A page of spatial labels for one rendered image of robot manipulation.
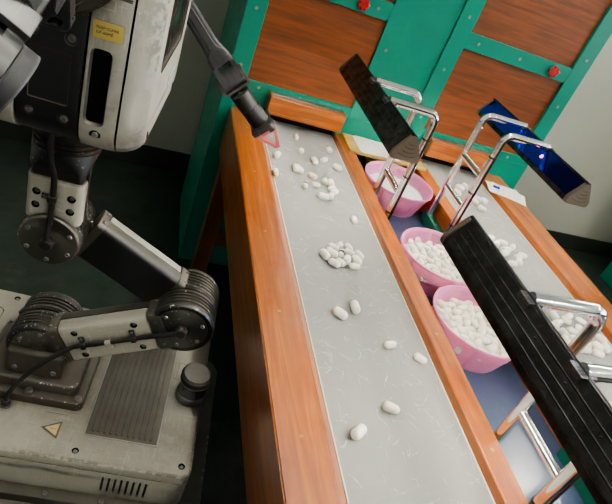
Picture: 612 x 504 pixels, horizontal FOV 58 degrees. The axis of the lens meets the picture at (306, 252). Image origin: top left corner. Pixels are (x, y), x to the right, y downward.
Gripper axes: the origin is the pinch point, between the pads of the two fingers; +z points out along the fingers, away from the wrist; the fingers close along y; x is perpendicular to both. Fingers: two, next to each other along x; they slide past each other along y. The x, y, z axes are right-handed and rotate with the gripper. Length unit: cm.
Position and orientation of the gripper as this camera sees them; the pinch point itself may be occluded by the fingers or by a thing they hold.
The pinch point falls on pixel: (276, 145)
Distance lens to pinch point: 167.9
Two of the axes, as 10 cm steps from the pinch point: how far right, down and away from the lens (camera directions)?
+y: -1.5, -6.1, 7.8
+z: 5.0, 6.3, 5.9
